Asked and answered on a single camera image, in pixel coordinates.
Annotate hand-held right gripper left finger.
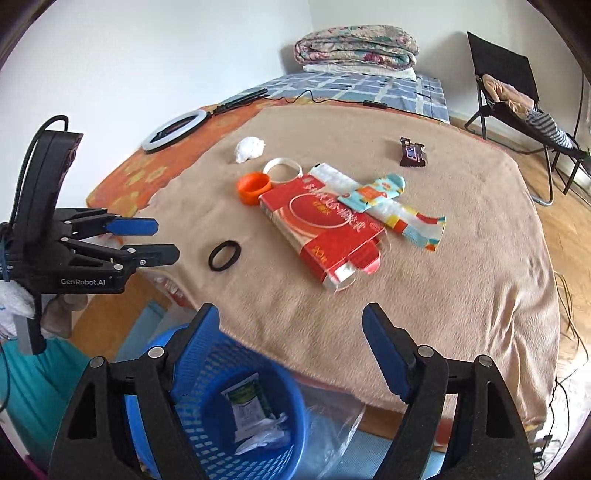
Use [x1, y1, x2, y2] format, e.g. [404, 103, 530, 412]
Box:
[48, 303, 221, 480]

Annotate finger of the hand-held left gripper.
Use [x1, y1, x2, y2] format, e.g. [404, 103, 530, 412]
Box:
[56, 208, 160, 241]
[61, 237, 181, 276]

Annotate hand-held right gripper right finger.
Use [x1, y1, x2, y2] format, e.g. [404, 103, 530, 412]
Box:
[361, 302, 536, 480]

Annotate black rubber ring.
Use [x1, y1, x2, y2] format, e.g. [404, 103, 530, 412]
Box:
[208, 240, 242, 272]

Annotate blue plastic basket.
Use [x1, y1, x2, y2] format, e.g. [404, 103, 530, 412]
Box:
[122, 330, 308, 480]

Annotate orange plastic cup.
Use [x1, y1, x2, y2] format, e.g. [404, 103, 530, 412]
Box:
[237, 172, 273, 206]

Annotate long white colourful snack bag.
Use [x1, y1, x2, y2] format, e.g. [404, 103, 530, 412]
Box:
[308, 162, 447, 253]

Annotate red cardboard box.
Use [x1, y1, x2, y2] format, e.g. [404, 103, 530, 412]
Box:
[259, 178, 387, 292]

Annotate teal patterned snack wrapper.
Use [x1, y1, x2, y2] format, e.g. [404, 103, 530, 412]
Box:
[337, 173, 407, 213]

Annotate white tape ring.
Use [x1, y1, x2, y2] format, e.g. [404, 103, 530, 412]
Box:
[263, 158, 303, 185]

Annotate person's left hand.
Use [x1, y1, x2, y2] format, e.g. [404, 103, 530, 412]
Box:
[0, 279, 89, 340]

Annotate orange flowered bedsheet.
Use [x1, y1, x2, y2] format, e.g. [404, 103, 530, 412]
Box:
[85, 99, 453, 455]

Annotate light blue floor mat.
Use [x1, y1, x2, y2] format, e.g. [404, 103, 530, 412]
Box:
[115, 300, 195, 365]

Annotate beige fleece blanket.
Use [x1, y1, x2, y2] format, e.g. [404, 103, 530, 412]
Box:
[87, 102, 561, 426]

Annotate green and white packet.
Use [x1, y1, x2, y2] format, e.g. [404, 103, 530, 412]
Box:
[221, 373, 278, 444]

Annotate crumpled white paper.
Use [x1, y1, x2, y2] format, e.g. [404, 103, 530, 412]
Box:
[233, 413, 294, 456]

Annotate crumpled white tissue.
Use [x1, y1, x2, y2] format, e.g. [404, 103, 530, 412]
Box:
[235, 136, 267, 163]

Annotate black folded tripod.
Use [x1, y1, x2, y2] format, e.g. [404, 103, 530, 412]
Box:
[210, 89, 269, 116]

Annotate brown chocolate bar wrapper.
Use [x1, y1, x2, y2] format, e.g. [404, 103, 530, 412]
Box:
[399, 137, 428, 167]

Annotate blue checked bedsheet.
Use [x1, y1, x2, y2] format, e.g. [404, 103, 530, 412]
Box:
[217, 71, 451, 124]

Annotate folded white blanket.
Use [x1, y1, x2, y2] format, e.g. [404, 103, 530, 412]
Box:
[302, 62, 416, 80]

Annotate striped cloth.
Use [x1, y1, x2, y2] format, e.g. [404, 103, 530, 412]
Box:
[524, 108, 576, 149]

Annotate folded floral quilt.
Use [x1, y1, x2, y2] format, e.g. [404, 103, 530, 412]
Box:
[294, 25, 419, 70]

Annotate beige cloth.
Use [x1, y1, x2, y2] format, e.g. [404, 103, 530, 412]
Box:
[482, 74, 539, 119]

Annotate black folding chair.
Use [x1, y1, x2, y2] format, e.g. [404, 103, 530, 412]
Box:
[464, 31, 591, 206]

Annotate white ring light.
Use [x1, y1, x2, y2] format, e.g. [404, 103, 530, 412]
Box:
[141, 109, 213, 154]

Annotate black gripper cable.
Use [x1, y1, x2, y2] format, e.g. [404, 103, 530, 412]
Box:
[8, 115, 70, 224]

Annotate floor cables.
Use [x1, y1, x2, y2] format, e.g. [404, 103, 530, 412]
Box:
[547, 272, 591, 464]

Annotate thin black cable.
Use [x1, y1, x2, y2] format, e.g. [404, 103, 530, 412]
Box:
[265, 90, 365, 105]

